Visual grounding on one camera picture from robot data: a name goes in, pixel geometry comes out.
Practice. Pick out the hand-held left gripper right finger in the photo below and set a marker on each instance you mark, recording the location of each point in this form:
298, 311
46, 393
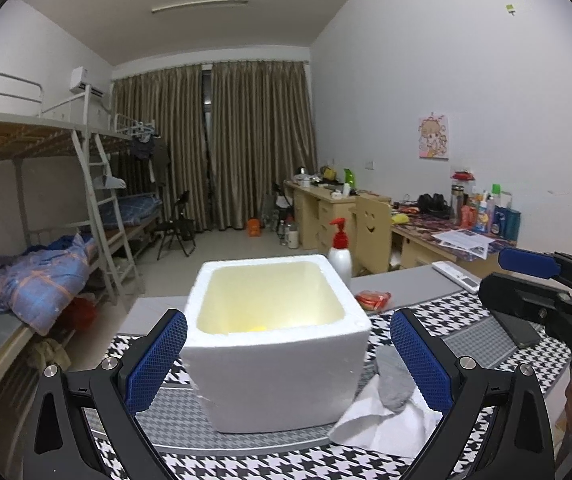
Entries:
418, 360

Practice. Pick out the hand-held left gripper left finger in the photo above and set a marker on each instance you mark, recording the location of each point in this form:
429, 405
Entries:
158, 355

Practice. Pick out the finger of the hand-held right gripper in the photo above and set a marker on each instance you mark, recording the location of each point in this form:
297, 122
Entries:
516, 295
526, 262

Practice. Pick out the grey sock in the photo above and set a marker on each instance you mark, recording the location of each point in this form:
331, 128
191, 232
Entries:
393, 385

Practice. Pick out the white tissue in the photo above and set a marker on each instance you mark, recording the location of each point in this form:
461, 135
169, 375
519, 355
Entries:
371, 425

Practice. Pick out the white foam box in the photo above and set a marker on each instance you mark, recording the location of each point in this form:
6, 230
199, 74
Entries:
276, 375

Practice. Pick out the black smartphone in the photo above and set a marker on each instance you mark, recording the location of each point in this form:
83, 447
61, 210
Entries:
518, 332

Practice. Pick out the printed paper sheets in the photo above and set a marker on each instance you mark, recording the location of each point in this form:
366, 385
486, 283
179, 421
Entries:
463, 242

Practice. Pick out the cluster of toiletry bottles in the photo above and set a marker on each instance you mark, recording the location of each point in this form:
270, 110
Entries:
486, 210

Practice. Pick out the white remote control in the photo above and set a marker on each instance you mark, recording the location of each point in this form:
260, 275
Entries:
453, 272

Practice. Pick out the red snack packet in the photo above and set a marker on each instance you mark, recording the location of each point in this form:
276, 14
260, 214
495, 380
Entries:
372, 301

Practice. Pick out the red cloth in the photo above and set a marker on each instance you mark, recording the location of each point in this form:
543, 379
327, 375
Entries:
80, 312

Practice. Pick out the yellow cloth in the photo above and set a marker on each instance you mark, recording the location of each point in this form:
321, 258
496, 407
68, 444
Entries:
257, 329

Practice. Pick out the black bag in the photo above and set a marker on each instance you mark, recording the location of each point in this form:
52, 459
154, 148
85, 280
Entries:
433, 205

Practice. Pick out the olive cloth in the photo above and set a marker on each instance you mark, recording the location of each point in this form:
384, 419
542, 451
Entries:
48, 355

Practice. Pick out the wooden desk patterned cover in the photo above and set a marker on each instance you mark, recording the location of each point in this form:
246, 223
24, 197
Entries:
416, 245

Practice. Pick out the black folding chair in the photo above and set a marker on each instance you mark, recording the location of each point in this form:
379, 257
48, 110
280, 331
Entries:
178, 230

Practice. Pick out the white lotion pump bottle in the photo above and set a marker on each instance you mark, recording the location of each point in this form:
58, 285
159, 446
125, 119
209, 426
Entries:
340, 260

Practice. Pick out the wooden chair with smiley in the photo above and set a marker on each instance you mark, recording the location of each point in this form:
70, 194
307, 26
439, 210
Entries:
372, 230

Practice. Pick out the blue plaid quilt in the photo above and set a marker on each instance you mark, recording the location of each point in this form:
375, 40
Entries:
41, 280

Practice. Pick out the white bunk ladder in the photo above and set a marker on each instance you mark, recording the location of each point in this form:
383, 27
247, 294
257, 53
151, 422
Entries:
108, 220

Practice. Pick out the white metal bunk bed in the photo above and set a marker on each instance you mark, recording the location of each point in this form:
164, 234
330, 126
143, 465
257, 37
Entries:
131, 210
16, 135

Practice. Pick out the orange floor item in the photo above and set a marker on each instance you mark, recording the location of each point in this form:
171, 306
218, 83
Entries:
254, 227

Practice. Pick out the houndstooth tablecloth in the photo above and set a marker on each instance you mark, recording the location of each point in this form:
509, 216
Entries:
291, 460

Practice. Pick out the white jar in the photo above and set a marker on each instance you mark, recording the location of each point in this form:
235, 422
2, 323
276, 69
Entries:
293, 239

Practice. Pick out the wooden desk with drawers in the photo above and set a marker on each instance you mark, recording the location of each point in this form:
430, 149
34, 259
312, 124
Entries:
316, 215

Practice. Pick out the green packet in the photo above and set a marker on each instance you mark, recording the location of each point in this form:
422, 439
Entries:
349, 179

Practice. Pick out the hanging dark clothes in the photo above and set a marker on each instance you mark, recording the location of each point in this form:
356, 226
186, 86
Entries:
148, 157

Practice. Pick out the brown curtain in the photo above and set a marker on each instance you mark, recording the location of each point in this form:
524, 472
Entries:
166, 150
261, 140

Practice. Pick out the white air conditioner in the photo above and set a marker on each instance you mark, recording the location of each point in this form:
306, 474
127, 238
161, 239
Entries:
86, 82

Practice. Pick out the ceiling light tube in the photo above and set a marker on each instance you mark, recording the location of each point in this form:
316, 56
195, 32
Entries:
198, 5

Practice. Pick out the cartoon wall poster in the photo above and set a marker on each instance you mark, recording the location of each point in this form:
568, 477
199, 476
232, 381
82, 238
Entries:
434, 136

